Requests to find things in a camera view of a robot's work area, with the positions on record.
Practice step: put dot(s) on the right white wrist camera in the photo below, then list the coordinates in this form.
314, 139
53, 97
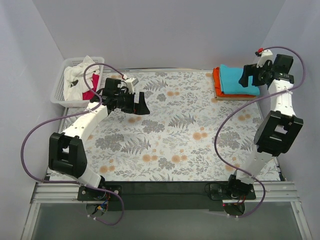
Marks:
264, 55

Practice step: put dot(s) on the floral patterned table mat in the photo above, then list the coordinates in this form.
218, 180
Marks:
189, 135

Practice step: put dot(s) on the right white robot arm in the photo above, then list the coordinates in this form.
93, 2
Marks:
281, 126

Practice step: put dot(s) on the white plastic laundry basket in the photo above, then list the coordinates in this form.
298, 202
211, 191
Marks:
57, 95

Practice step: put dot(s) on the white t shirt in basket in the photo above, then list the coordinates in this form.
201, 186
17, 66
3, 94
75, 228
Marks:
74, 88

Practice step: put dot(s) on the teal t shirt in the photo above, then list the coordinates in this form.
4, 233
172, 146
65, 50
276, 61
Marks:
229, 82

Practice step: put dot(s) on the folded orange t shirt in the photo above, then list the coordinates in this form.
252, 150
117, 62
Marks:
217, 82

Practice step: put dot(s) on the aluminium frame rail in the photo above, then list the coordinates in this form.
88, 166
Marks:
276, 191

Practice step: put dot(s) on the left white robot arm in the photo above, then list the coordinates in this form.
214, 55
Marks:
67, 154

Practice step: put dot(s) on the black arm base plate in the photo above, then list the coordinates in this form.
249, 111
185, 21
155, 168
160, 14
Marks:
164, 195

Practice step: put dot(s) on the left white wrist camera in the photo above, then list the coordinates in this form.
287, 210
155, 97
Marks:
130, 83

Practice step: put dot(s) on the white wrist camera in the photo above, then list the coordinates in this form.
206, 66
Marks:
264, 55
130, 83

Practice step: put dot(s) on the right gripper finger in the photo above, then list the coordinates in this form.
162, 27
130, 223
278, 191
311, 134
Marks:
255, 76
248, 71

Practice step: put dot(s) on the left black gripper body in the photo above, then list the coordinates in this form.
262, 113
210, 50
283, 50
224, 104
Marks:
136, 103

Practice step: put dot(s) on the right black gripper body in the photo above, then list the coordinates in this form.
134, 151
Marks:
250, 75

